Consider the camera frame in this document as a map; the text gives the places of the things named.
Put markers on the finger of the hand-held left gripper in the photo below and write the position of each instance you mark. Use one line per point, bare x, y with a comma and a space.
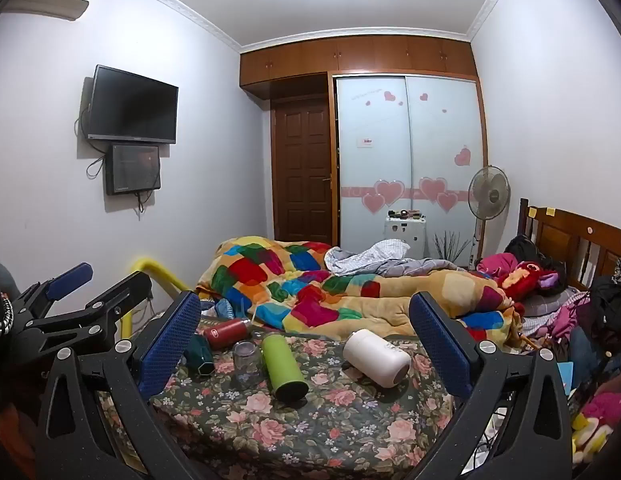
70, 278
121, 294

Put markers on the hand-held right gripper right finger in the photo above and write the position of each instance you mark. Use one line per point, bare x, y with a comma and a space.
439, 351

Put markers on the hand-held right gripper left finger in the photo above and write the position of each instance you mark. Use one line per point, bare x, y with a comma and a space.
169, 346

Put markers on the white cylindrical bottle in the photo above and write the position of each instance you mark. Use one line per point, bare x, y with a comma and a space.
375, 357

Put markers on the dark green cup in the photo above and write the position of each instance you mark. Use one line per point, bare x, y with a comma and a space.
199, 355

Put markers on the clear glass cup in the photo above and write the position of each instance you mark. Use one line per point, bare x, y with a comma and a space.
247, 364

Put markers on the red bottle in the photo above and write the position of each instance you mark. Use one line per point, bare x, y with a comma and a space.
228, 332

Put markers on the blue cloth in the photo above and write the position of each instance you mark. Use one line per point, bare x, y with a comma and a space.
229, 309

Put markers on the pink clothing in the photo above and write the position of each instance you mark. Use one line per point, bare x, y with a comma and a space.
496, 265

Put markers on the dried twig plant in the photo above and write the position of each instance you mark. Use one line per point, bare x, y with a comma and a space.
451, 247

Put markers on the grey checked blanket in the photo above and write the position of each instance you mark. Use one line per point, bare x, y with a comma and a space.
385, 260

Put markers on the red plush toy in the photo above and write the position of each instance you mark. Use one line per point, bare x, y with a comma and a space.
523, 280

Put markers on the white air purifier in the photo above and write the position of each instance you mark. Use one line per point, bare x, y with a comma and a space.
404, 240

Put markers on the colourful patchwork quilt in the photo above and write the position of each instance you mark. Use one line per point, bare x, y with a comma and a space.
300, 290

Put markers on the floral bed sheet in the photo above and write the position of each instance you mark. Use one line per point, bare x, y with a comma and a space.
310, 435

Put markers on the white standing fan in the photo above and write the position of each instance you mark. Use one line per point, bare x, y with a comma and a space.
488, 192

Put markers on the yellow and pink plush toy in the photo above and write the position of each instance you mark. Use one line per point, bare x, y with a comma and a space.
598, 422

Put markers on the wooden headboard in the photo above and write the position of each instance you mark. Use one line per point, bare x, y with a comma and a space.
570, 232

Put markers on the black clothing pile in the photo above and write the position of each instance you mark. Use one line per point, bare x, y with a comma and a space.
610, 302

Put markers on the white wardrobe with heart stickers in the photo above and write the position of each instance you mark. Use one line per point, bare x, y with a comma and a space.
410, 150

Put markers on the brown wooden door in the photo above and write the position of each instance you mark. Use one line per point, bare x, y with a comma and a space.
303, 170

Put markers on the wooden overhead cabinet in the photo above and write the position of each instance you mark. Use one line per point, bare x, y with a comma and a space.
360, 57

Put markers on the yellow bed rail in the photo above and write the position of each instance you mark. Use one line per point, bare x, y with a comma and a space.
155, 270

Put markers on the small black wall monitor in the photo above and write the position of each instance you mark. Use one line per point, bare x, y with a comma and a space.
133, 169

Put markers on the black wall television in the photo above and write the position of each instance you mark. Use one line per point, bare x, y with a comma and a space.
133, 105

